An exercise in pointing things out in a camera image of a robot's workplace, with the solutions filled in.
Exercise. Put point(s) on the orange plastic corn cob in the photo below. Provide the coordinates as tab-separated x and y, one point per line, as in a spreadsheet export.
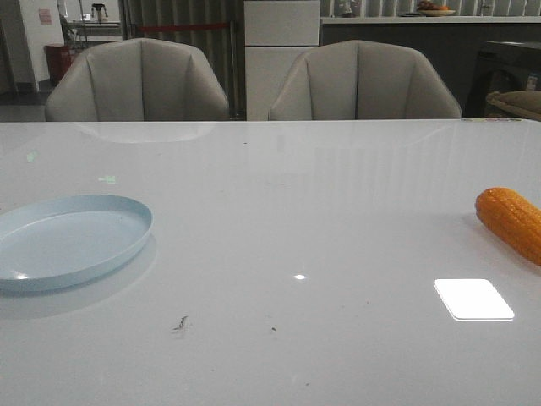
513	219

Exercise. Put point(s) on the grey counter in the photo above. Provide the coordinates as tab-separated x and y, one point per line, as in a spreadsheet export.
450	43

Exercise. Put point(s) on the red barrier belt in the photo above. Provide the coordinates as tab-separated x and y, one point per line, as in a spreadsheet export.
181	28

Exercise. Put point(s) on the light blue round plate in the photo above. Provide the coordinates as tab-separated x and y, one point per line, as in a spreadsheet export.
64	242

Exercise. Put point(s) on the white cabinet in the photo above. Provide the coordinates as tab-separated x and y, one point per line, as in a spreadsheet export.
275	33

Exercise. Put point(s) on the fruit bowl on counter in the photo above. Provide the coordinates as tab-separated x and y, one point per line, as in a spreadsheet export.
431	9

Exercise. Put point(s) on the right beige upholstered chair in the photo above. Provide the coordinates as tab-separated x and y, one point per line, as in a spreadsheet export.
363	80

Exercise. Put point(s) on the beige upholstered chair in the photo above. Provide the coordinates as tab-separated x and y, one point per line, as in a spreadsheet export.
138	80
363	80

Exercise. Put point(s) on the left beige upholstered chair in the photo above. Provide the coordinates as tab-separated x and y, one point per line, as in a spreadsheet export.
138	80

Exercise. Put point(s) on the dark side table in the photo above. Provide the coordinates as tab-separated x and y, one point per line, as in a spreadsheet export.
502	66

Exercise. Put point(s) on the red bin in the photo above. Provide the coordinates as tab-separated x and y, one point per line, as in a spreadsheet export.
59	59

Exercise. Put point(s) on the tan cushion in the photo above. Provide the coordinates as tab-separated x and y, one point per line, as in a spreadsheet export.
516	104

